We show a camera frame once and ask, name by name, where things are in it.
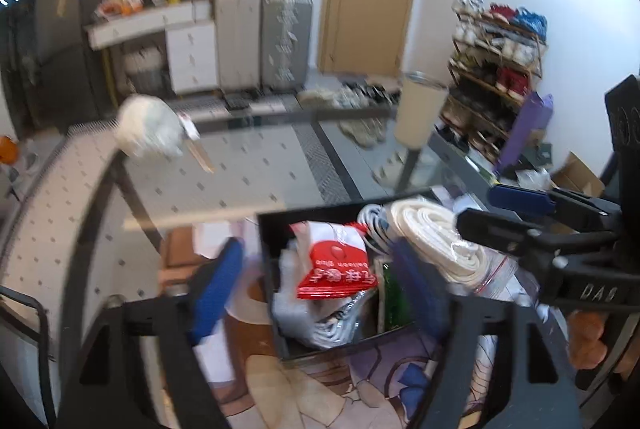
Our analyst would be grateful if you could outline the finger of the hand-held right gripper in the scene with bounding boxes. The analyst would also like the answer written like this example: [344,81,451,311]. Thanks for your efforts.
[456,207,640,309]
[486,184,624,231]

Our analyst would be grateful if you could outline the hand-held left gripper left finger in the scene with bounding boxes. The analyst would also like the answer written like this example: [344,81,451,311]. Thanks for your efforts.
[55,236,246,429]

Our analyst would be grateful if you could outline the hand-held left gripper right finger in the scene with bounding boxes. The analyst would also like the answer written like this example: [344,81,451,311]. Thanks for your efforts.
[390,238,588,429]

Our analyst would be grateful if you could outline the green and white packet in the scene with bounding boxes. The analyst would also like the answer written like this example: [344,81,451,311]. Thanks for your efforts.
[375,256,416,335]

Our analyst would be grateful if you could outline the white rope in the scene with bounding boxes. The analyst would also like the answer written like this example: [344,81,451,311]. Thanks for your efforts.
[387,196,518,297]

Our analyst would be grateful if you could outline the black storage box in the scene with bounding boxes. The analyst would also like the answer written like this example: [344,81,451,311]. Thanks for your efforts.
[256,190,451,362]

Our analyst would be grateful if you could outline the red and white packet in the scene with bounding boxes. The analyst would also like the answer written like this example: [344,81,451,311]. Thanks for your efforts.
[287,220,378,301]

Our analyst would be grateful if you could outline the clear plastic bag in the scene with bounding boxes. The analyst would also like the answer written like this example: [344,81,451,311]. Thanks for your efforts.
[272,249,381,350]

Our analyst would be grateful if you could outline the person's right hand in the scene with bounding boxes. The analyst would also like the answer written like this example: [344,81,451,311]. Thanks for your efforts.
[567,309,608,367]

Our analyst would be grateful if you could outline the cardboard box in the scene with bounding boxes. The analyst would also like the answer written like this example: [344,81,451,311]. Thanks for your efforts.
[550,152,606,197]

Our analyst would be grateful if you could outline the purple yoga mat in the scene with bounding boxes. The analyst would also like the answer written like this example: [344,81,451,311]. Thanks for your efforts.
[492,92,555,170]

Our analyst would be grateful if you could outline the wooden shoe rack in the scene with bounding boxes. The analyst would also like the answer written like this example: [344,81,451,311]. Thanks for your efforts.
[447,0,548,165]

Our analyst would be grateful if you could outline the white cylindrical container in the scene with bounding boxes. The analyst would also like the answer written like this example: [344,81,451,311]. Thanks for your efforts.
[395,72,451,150]

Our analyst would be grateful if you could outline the wooden stick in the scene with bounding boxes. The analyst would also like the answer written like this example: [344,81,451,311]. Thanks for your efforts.
[187,139,216,175]

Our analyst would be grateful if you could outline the white and red tag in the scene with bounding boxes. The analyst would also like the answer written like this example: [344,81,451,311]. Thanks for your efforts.
[177,112,201,142]

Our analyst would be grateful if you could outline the grey sandals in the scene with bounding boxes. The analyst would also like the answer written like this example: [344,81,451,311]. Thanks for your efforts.
[340,119,388,147]

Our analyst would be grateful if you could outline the white bundle in plastic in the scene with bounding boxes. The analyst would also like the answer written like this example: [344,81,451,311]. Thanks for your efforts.
[112,94,188,160]

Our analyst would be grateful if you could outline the pile of shoes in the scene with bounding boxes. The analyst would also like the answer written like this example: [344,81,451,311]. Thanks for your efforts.
[300,79,401,110]

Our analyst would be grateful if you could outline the white drawer cabinet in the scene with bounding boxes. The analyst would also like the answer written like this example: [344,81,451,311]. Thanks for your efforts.
[165,24,221,95]

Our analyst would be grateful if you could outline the orange object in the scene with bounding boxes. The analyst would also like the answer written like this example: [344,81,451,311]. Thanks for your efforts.
[0,135,20,165]

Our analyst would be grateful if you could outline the grey patterned suitcase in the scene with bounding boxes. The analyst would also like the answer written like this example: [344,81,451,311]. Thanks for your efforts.
[260,0,313,92]

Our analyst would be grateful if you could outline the grey refrigerator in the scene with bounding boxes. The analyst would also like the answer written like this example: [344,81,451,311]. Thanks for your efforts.
[32,0,108,130]

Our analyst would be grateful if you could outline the black metal frame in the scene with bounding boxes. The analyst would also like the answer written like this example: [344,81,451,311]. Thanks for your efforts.
[0,286,56,429]

